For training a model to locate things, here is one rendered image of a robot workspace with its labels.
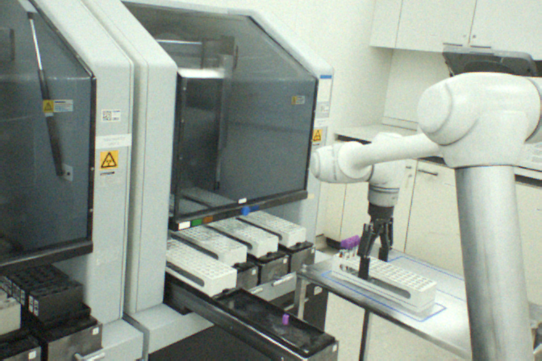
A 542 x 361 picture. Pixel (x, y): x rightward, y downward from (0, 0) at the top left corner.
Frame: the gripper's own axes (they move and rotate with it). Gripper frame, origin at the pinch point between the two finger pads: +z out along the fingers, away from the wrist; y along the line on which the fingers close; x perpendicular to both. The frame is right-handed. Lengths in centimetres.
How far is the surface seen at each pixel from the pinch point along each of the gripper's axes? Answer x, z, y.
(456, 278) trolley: -14.5, 5.4, 27.3
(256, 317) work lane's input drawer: 9.8, 7.1, -40.9
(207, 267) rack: 32, 1, -39
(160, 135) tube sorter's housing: 40, -37, -52
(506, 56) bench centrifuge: 45, -64, 203
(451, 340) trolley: -30.2, 5.4, -11.5
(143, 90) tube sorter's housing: 41, -49, -57
